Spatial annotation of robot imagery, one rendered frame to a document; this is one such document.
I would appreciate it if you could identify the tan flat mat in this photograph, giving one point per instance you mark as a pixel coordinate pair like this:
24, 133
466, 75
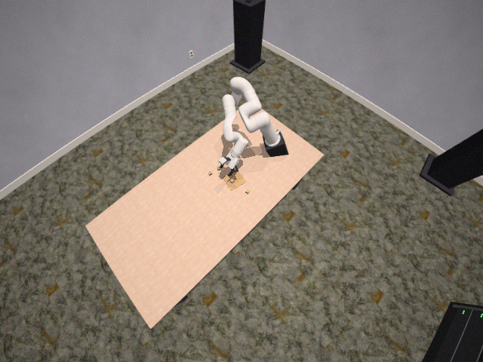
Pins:
239, 180

